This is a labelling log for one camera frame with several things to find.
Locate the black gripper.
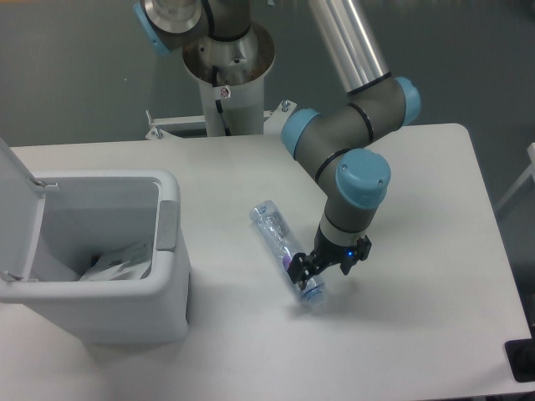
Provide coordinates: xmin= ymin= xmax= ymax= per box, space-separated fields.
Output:
xmin=288 ymin=228 xmax=372 ymax=289

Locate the crushed clear plastic bottle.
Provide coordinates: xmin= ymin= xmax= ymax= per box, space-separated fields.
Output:
xmin=249 ymin=200 xmax=327 ymax=309

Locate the clear plastic packaging bag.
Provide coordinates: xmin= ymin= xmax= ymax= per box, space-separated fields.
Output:
xmin=79 ymin=241 xmax=153 ymax=282

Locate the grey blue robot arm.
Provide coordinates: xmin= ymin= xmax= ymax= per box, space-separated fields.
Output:
xmin=134 ymin=1 xmax=421 ymax=287

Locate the white trash can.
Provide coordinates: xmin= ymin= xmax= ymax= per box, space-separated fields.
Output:
xmin=1 ymin=170 xmax=191 ymax=344

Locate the white trash can lid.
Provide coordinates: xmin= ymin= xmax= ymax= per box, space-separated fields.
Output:
xmin=1 ymin=141 xmax=45 ymax=282

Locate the black table clamp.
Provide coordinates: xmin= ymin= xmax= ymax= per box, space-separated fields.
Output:
xmin=505 ymin=338 xmax=534 ymax=383

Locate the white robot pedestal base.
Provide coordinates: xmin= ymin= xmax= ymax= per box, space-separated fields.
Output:
xmin=145 ymin=22 xmax=297 ymax=140

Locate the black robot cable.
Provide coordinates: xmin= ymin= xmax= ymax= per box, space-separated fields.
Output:
xmin=211 ymin=65 xmax=232 ymax=137

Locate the white frame at right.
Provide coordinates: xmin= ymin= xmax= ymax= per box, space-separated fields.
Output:
xmin=495 ymin=143 xmax=534 ymax=219

